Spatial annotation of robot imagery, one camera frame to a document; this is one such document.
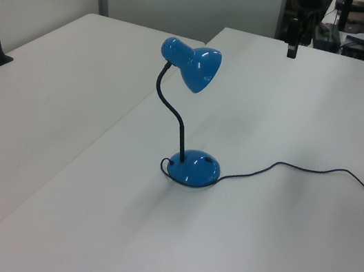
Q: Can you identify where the blue gooseneck desk lamp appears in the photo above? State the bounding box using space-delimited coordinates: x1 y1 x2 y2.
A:
139 34 243 192

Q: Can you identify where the black lamp power cable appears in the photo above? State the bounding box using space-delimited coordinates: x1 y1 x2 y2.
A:
156 138 364 211

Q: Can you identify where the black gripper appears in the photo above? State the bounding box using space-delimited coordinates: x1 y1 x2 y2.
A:
282 17 303 60

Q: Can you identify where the black device with green parts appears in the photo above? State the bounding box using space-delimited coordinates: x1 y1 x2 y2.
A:
309 20 345 54

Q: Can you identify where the black electronics box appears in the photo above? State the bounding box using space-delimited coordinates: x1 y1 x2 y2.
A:
337 33 364 62

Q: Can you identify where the thin black background pole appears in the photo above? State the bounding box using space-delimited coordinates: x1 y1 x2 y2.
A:
332 0 356 33

